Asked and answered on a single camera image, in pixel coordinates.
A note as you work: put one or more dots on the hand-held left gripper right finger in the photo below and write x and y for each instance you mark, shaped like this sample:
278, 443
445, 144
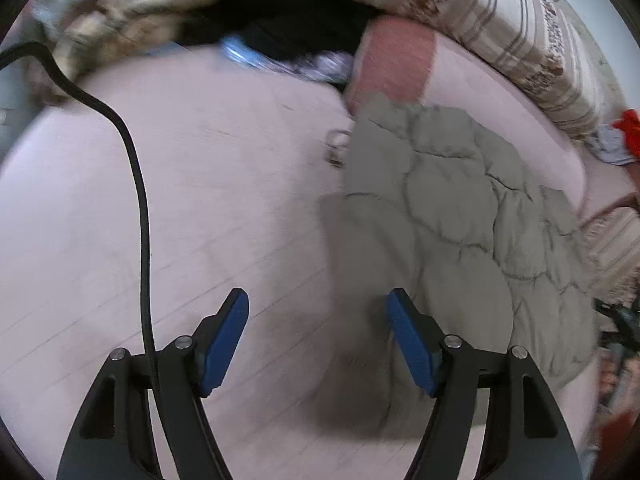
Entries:
412, 340

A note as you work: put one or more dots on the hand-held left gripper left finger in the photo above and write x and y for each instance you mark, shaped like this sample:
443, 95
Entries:
225, 340

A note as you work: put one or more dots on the olive green hooded puffer jacket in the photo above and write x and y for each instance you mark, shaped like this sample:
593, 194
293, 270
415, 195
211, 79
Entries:
450, 220

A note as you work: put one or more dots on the striped fringed cushion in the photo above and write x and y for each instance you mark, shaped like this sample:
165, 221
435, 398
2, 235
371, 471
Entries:
615, 250

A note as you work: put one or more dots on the pink quilted bed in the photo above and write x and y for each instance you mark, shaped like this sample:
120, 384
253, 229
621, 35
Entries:
150, 210

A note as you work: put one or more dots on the grey blue cloth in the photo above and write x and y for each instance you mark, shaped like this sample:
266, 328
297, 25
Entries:
610, 147

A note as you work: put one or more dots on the red cloth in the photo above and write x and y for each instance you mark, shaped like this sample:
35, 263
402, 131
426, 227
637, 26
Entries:
631, 130

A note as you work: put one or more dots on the pink bolster pillow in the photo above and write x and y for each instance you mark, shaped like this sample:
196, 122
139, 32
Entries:
400, 60

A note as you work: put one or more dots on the blue plastic bag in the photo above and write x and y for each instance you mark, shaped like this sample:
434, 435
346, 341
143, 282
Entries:
320, 65

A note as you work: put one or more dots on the black clothing pile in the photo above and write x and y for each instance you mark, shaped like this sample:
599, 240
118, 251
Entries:
280, 15

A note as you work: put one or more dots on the striped floral folded quilt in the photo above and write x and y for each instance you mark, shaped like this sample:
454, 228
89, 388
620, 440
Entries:
500, 10

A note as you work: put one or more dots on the brown beige patterned blanket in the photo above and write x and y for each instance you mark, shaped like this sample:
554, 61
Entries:
125, 5

